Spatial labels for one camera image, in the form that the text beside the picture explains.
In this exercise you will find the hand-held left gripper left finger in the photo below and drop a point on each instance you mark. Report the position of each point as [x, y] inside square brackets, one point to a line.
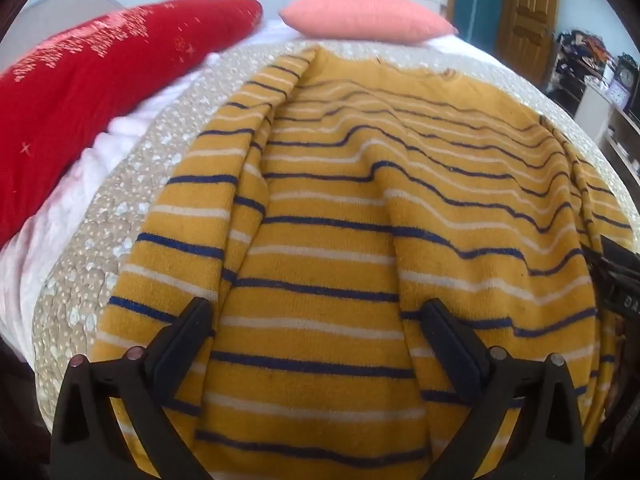
[182, 345]

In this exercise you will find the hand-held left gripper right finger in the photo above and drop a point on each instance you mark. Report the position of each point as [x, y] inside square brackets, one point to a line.
[452, 347]

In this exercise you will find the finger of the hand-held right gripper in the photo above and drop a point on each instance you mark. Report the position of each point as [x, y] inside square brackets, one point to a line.
[595, 260]

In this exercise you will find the yellow striped sweater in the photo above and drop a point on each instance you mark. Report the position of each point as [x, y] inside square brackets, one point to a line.
[350, 235]

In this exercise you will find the white desk shelf unit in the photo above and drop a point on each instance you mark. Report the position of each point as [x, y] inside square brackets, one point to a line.
[592, 107]

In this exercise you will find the beige heart-print quilt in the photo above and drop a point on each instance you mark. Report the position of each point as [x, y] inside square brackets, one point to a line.
[125, 200]

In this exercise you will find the small purple clock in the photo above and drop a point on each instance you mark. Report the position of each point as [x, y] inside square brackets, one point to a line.
[616, 94]

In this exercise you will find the black clock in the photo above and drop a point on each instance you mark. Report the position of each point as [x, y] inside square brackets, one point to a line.
[626, 74]

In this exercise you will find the wooden door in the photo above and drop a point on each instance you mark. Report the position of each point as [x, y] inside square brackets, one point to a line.
[527, 15]

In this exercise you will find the red embroidered pillow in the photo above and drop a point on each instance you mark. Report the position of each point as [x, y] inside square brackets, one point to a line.
[75, 85]

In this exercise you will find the teal glass door panel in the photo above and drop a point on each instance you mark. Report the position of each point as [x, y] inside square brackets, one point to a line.
[477, 0]

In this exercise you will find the pink knitted pillow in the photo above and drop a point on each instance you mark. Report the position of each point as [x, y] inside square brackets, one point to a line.
[365, 15]

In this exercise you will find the grey rounded headboard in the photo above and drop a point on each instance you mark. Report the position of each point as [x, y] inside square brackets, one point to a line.
[45, 15]

